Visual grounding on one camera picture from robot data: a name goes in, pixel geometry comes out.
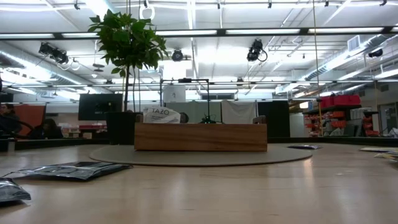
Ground white orange Tazo tea bag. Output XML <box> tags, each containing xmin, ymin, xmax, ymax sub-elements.
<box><xmin>142</xmin><ymin>106</ymin><xmax>182</xmax><ymax>124</ymax></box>

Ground dark blue tea bag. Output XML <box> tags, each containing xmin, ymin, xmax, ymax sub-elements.
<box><xmin>17</xmin><ymin>161</ymin><xmax>134</xmax><ymax>182</ymax></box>
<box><xmin>0</xmin><ymin>177</ymin><xmax>32</xmax><ymax>203</ymax></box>
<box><xmin>287</xmin><ymin>144</ymin><xmax>323</xmax><ymax>151</ymax></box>

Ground wooden compartment tea box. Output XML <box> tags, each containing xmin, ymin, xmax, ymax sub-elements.
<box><xmin>134</xmin><ymin>114</ymin><xmax>268</xmax><ymax>152</ymax></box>

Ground plain yellow tea bag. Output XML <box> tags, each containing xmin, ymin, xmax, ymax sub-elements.
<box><xmin>360</xmin><ymin>146</ymin><xmax>398</xmax><ymax>153</ymax></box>

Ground green yellow tea bag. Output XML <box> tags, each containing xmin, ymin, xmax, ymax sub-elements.
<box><xmin>374</xmin><ymin>151</ymin><xmax>398</xmax><ymax>163</ymax></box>

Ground grey partition panel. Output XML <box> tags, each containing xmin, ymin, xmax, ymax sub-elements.
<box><xmin>164</xmin><ymin>100</ymin><xmax>223</xmax><ymax>124</ymax></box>

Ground small black background robot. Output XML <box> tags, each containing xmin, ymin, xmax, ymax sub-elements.
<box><xmin>198</xmin><ymin>113</ymin><xmax>219</xmax><ymax>124</ymax></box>

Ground white hanging cloth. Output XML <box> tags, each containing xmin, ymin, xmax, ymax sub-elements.
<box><xmin>221</xmin><ymin>100</ymin><xmax>257</xmax><ymax>124</ymax></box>

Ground round grey table mat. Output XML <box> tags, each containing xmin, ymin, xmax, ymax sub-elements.
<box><xmin>88</xmin><ymin>144</ymin><xmax>313</xmax><ymax>167</ymax></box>

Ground black partition panel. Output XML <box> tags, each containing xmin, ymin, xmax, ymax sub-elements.
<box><xmin>257</xmin><ymin>100</ymin><xmax>291</xmax><ymax>138</ymax></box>

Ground green plant in black pot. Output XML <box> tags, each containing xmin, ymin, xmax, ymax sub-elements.
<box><xmin>87</xmin><ymin>8</ymin><xmax>170</xmax><ymax>146</ymax></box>

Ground cluttered background table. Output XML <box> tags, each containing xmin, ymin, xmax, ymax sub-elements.
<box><xmin>62</xmin><ymin>122</ymin><xmax>109</xmax><ymax>140</ymax></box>

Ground shelf with red bins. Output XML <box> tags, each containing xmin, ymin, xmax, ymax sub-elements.
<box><xmin>303</xmin><ymin>94</ymin><xmax>381</xmax><ymax>138</ymax></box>

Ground black ceiling spotlights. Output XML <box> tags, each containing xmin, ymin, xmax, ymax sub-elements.
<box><xmin>38</xmin><ymin>41</ymin><xmax>70</xmax><ymax>65</ymax></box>

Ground orange partition panel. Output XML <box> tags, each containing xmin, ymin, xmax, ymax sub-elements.
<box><xmin>14</xmin><ymin>104</ymin><xmax>47</xmax><ymax>138</ymax></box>

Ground black overhead beam with lights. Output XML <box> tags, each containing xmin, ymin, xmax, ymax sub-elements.
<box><xmin>0</xmin><ymin>26</ymin><xmax>398</xmax><ymax>40</ymax></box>

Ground black metal stand frame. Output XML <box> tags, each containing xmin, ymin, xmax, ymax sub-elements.
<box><xmin>159</xmin><ymin>78</ymin><xmax>211</xmax><ymax>124</ymax></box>

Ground black ceiling camera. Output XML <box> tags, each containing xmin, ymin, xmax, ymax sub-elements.
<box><xmin>246</xmin><ymin>38</ymin><xmax>269</xmax><ymax>62</ymax></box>

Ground black wall monitor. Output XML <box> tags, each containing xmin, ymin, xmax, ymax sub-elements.
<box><xmin>78</xmin><ymin>93</ymin><xmax>124</xmax><ymax>122</ymax></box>

